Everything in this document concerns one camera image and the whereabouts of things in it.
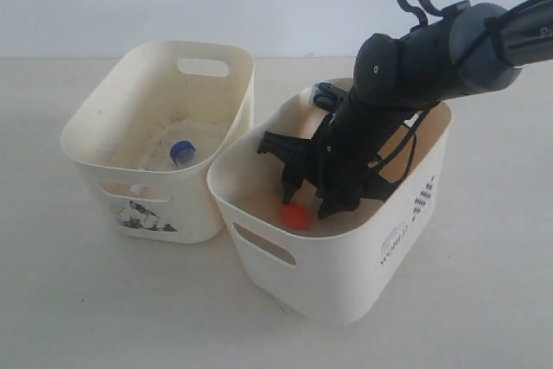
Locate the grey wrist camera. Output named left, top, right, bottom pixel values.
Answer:
left=310, top=82, right=348, bottom=111

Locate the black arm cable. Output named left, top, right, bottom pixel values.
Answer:
left=366, top=0, right=553, bottom=180

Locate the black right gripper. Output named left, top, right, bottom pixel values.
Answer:
left=257, top=131, right=400, bottom=219

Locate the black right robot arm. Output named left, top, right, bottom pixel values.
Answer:
left=257, top=0, right=552, bottom=218

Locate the cream plastic bin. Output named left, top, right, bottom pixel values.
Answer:
left=60, top=40, right=256, bottom=245
left=207, top=87, right=452, bottom=325

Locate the red-capped clear tube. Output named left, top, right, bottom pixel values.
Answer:
left=278, top=202, right=312, bottom=232

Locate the blue-capped clear tube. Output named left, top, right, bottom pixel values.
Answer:
left=142, top=140, right=200, bottom=171

